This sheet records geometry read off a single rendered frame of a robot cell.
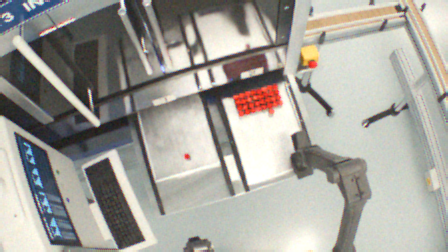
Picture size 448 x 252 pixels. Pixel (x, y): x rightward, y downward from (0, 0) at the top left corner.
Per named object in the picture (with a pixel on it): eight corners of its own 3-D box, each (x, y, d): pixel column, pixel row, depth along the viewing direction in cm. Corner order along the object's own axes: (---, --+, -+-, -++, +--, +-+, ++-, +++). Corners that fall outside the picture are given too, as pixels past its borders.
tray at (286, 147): (222, 101, 189) (222, 98, 185) (285, 84, 190) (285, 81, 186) (248, 184, 180) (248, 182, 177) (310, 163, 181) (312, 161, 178)
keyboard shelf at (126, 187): (69, 172, 194) (67, 171, 192) (116, 149, 196) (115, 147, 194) (107, 260, 183) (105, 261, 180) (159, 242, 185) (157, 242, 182)
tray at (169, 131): (135, 102, 190) (133, 100, 187) (195, 82, 191) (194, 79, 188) (156, 181, 182) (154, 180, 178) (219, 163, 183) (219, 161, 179)
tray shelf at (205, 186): (125, 107, 192) (125, 106, 190) (285, 59, 195) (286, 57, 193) (156, 217, 180) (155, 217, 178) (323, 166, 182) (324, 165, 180)
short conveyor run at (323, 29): (287, 57, 197) (290, 42, 182) (274, 27, 201) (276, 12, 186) (403, 30, 199) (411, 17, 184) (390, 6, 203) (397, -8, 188)
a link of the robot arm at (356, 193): (347, 198, 106) (378, 185, 107) (329, 162, 117) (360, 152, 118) (327, 278, 135) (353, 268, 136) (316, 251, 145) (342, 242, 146)
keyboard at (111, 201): (84, 169, 192) (82, 168, 189) (108, 157, 193) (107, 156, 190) (119, 250, 182) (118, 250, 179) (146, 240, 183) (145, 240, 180)
